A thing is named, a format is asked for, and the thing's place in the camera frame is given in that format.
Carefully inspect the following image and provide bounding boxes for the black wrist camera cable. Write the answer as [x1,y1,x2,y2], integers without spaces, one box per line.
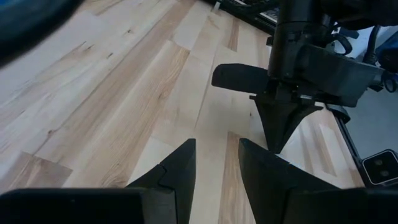
[363,24,382,65]
[0,0,83,68]

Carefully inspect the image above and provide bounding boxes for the black camera box white rim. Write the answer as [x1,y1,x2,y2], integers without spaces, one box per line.
[361,148,398,187]

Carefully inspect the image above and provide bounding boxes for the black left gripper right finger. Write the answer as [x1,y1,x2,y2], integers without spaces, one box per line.
[238,138,340,224]

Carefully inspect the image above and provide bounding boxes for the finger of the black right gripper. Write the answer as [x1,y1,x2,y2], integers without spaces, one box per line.
[249,95,302,155]
[287,104,324,142]

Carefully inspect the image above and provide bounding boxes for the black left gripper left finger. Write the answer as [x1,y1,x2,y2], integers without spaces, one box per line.
[126,138,197,224]

